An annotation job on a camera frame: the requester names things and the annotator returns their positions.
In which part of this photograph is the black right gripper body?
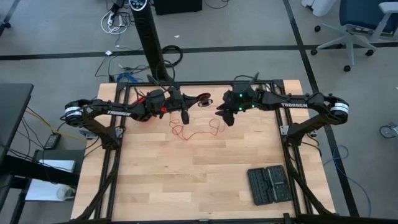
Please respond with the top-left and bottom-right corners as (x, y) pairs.
(228, 83), (249, 114)

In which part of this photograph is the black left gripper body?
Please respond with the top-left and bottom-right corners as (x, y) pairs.
(146, 88), (175, 115)

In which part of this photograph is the black cord spool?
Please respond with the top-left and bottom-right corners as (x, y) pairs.
(197, 92), (214, 108)

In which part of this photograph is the red cord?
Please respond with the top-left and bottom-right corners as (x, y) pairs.
(169, 116), (225, 141)

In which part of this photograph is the black tower fan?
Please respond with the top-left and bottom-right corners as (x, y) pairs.
(129, 0), (175, 82)

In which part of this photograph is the black open tool case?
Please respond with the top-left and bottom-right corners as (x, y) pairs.
(247, 164), (293, 207)

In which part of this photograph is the black floor box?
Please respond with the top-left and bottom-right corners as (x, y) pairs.
(154, 0), (203, 16)

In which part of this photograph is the black power adapter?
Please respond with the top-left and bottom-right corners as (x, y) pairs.
(43, 133), (62, 151)

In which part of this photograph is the black side table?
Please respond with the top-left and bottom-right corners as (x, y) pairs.
(0, 148), (85, 224)

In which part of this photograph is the white box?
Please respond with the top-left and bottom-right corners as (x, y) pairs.
(24, 159), (77, 202)

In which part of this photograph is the clear plastic cup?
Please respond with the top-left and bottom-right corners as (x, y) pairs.
(55, 185), (76, 201)

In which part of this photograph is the black desk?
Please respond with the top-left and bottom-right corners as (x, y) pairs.
(0, 82), (34, 162)

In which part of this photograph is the grey caster wheel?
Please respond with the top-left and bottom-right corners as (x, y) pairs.
(379, 122), (398, 139)

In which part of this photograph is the blue grey office chair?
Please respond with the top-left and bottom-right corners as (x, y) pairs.
(310, 0), (398, 73)

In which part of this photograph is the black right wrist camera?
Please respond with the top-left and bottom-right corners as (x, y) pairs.
(231, 82), (256, 97)

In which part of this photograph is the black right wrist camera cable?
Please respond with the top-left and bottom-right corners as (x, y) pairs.
(233, 74), (259, 86)

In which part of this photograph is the black coiled floor cable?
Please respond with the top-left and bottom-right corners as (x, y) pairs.
(161, 45), (183, 68)

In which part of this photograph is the short blue floor cable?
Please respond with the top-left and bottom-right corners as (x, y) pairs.
(116, 72), (144, 83)

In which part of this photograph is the white power strip with cables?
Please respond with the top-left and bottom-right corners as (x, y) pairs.
(99, 8), (131, 35)

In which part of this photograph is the long blue floor cable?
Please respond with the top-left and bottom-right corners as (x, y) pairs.
(323, 144), (373, 218)

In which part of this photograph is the yellow cable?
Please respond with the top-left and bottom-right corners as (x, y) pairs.
(24, 108), (88, 144)

